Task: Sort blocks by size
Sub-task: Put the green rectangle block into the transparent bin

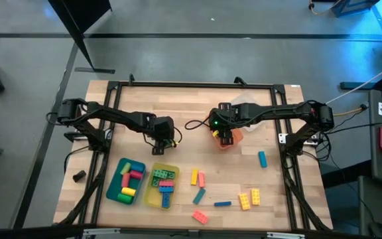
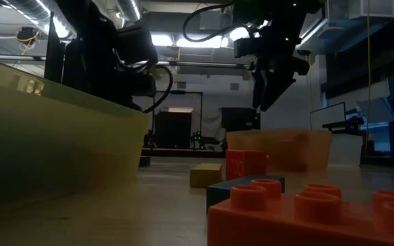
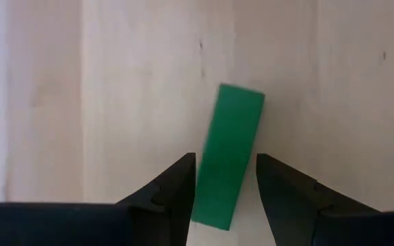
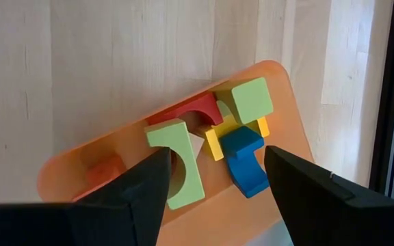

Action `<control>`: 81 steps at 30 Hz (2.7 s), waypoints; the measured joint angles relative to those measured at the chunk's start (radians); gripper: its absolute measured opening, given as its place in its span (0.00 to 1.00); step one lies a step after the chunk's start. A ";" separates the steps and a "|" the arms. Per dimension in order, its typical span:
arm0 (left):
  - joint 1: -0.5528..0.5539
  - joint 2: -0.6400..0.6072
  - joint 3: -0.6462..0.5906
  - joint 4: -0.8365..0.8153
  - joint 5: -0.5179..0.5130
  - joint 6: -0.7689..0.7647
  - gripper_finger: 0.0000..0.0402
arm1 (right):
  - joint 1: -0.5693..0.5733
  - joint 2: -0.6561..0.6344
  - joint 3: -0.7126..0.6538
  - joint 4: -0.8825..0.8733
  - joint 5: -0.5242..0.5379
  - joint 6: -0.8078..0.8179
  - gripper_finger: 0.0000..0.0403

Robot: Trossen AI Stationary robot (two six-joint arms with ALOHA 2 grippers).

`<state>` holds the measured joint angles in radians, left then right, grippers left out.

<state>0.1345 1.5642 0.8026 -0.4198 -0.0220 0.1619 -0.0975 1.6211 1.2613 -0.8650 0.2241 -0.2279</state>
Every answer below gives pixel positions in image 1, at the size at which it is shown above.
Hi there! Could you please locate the white mounting plate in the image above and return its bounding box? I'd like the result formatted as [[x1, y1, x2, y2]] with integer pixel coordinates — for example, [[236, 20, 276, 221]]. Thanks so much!
[[277, 133, 293, 145]]

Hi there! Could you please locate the teal wooden block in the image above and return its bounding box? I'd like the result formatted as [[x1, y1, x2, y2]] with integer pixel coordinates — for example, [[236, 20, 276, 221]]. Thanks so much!
[[192, 187, 207, 206], [257, 151, 268, 169]]

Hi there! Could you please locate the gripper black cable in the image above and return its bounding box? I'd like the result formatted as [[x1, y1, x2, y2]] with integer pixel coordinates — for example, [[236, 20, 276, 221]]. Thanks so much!
[[184, 118, 212, 131], [143, 125, 183, 149]]

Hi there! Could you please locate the black aluminium table frame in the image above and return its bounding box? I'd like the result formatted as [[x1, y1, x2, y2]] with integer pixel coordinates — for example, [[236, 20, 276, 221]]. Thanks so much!
[[54, 73, 333, 233]]

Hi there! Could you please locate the small black object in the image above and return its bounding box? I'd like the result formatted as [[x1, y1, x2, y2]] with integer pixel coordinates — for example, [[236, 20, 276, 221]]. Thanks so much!
[[72, 169, 88, 183]]

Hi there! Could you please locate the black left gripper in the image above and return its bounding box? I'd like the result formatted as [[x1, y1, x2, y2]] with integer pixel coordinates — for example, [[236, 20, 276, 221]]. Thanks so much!
[[144, 114, 176, 156]]

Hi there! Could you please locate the yellow cable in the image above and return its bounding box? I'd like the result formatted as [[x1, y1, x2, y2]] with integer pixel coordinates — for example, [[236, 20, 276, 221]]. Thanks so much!
[[332, 105, 367, 118]]

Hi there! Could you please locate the orange translucent plastic bin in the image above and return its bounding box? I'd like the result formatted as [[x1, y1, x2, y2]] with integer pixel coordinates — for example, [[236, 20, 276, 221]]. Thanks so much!
[[210, 127, 245, 151]]

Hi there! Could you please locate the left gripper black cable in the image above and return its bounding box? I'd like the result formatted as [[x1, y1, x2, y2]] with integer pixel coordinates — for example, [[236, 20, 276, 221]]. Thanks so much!
[[143, 125, 183, 149]]

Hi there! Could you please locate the white cable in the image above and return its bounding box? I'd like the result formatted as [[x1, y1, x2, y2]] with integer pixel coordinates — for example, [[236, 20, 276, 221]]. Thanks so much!
[[325, 55, 382, 106]]

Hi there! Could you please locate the clear plastic bin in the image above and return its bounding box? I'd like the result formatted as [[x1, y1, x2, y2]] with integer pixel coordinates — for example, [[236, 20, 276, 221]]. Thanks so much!
[[229, 92, 268, 133]]

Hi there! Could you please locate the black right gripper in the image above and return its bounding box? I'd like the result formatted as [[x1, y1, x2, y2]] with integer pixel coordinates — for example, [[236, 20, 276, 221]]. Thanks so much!
[[210, 102, 245, 147]]

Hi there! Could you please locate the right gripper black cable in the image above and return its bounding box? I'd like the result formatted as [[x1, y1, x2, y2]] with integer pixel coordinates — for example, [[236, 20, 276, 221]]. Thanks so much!
[[184, 118, 212, 131]]

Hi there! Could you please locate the blue wooden cylinder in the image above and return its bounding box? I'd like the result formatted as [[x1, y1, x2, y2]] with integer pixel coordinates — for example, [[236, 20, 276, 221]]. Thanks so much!
[[130, 161, 146, 173]]

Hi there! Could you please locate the computer mouse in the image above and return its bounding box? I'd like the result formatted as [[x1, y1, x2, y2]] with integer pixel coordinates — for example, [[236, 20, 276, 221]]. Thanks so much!
[[368, 221, 382, 239]]

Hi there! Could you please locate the black desk leg bar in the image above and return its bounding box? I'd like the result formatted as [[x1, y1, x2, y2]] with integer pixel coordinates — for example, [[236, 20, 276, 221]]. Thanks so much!
[[339, 62, 382, 104]]

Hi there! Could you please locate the teal plastic bin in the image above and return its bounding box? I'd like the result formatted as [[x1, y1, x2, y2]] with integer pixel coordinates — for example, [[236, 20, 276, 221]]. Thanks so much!
[[105, 157, 147, 206]]

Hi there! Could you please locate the yellow translucent plastic bin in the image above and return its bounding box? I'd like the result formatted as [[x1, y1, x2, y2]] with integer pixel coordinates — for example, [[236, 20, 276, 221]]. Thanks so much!
[[143, 162, 180, 210]]

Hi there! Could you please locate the black partition panel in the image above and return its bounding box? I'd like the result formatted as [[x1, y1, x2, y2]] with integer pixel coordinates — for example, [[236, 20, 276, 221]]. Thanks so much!
[[47, 0, 116, 74]]

